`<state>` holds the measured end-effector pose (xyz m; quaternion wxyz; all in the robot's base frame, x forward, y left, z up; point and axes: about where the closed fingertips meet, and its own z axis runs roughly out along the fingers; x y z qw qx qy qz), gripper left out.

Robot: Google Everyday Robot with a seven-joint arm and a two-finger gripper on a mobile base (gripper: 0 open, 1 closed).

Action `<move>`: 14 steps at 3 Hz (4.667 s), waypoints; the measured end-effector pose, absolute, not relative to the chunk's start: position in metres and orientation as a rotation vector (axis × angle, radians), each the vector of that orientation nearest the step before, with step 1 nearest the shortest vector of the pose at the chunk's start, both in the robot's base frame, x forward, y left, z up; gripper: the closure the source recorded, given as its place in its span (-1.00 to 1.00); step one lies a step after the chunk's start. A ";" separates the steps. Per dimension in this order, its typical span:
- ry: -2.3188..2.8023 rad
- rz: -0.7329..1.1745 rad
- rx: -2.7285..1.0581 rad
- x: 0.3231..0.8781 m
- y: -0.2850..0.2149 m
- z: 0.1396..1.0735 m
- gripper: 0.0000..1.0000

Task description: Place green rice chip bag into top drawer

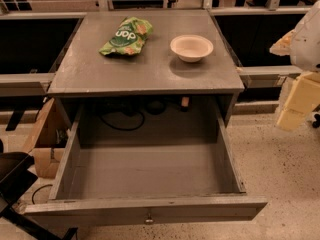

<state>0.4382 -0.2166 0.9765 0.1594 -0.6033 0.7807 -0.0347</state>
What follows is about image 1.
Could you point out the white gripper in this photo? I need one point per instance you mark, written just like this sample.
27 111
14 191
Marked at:
307 47

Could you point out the cardboard box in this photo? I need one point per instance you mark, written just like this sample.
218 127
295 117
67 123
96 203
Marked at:
45 142

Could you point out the grey cabinet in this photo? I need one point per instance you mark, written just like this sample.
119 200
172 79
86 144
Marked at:
84 72

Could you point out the open grey top drawer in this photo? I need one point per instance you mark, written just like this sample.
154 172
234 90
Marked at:
178 166

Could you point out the green rice chip bag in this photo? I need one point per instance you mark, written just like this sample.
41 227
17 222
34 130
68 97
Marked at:
129 38

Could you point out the white paper bowl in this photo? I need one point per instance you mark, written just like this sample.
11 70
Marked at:
191 48

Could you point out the black caster wheel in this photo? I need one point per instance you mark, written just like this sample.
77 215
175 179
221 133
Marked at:
316 122

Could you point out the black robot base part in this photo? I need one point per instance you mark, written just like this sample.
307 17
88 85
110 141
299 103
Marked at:
15 180

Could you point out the metal drawer knob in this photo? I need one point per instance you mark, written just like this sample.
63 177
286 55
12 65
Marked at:
149 219

